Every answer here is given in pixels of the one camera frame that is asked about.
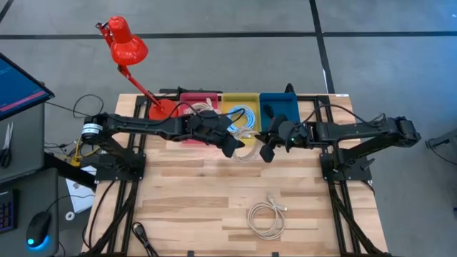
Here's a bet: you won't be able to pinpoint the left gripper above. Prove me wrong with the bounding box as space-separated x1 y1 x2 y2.
186 111 246 159

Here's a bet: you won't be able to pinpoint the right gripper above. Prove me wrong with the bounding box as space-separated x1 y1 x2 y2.
253 120 311 163

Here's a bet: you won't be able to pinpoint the beige cable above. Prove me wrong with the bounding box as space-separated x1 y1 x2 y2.
184 98 219 117
231 125 262 163
246 193 288 241

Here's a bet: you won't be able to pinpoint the light blue cable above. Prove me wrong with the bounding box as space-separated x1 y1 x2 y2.
225 104 257 133

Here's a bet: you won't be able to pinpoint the blue plastic bin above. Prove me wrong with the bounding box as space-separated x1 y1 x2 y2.
259 92 301 133

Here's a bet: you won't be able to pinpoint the yellow plastic bin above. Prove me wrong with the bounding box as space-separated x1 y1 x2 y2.
221 92 261 146

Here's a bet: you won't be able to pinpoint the pink-red plastic bin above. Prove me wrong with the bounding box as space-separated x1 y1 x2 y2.
178 91 219 146

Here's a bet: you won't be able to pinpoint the black bar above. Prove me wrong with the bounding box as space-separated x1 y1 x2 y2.
159 86 223 96

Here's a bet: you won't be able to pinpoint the red desk lamp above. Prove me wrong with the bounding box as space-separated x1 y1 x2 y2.
95 15 179 121

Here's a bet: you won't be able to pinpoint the white paper sheet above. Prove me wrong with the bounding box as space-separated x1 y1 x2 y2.
66 174 96 214

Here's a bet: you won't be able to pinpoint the grey equipment stand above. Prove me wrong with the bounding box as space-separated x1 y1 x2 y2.
424 128 457 165

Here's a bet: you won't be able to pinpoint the dark grey desk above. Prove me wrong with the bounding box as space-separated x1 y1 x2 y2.
0 167 60 257

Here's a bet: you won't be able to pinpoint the black computer mouse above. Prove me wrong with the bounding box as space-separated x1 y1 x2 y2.
25 211 52 249

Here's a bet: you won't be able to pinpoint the computer monitor blue screen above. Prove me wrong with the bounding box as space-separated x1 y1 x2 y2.
0 52 56 122

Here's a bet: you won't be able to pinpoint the scissors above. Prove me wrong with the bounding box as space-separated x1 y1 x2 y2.
0 121 14 169

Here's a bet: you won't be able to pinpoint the black keyboard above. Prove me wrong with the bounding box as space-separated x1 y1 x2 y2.
0 188 18 235

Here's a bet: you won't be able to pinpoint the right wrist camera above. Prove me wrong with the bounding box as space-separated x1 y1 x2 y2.
266 113 288 133

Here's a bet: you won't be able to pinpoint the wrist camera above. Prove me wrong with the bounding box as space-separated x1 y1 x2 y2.
266 113 288 133
213 114 236 132

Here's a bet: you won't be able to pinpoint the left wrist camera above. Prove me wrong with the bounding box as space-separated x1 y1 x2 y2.
213 114 236 132

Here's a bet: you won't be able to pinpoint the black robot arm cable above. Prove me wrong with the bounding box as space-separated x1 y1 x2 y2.
306 103 386 126
167 101 248 126

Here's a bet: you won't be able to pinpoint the black aluminium table frame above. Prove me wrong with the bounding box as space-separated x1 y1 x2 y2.
296 94 390 257
81 94 149 257

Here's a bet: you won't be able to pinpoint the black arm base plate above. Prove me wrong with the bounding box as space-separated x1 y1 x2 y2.
94 153 147 182
319 151 373 182

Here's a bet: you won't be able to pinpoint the yellow cable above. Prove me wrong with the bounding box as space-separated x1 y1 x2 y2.
69 137 103 168

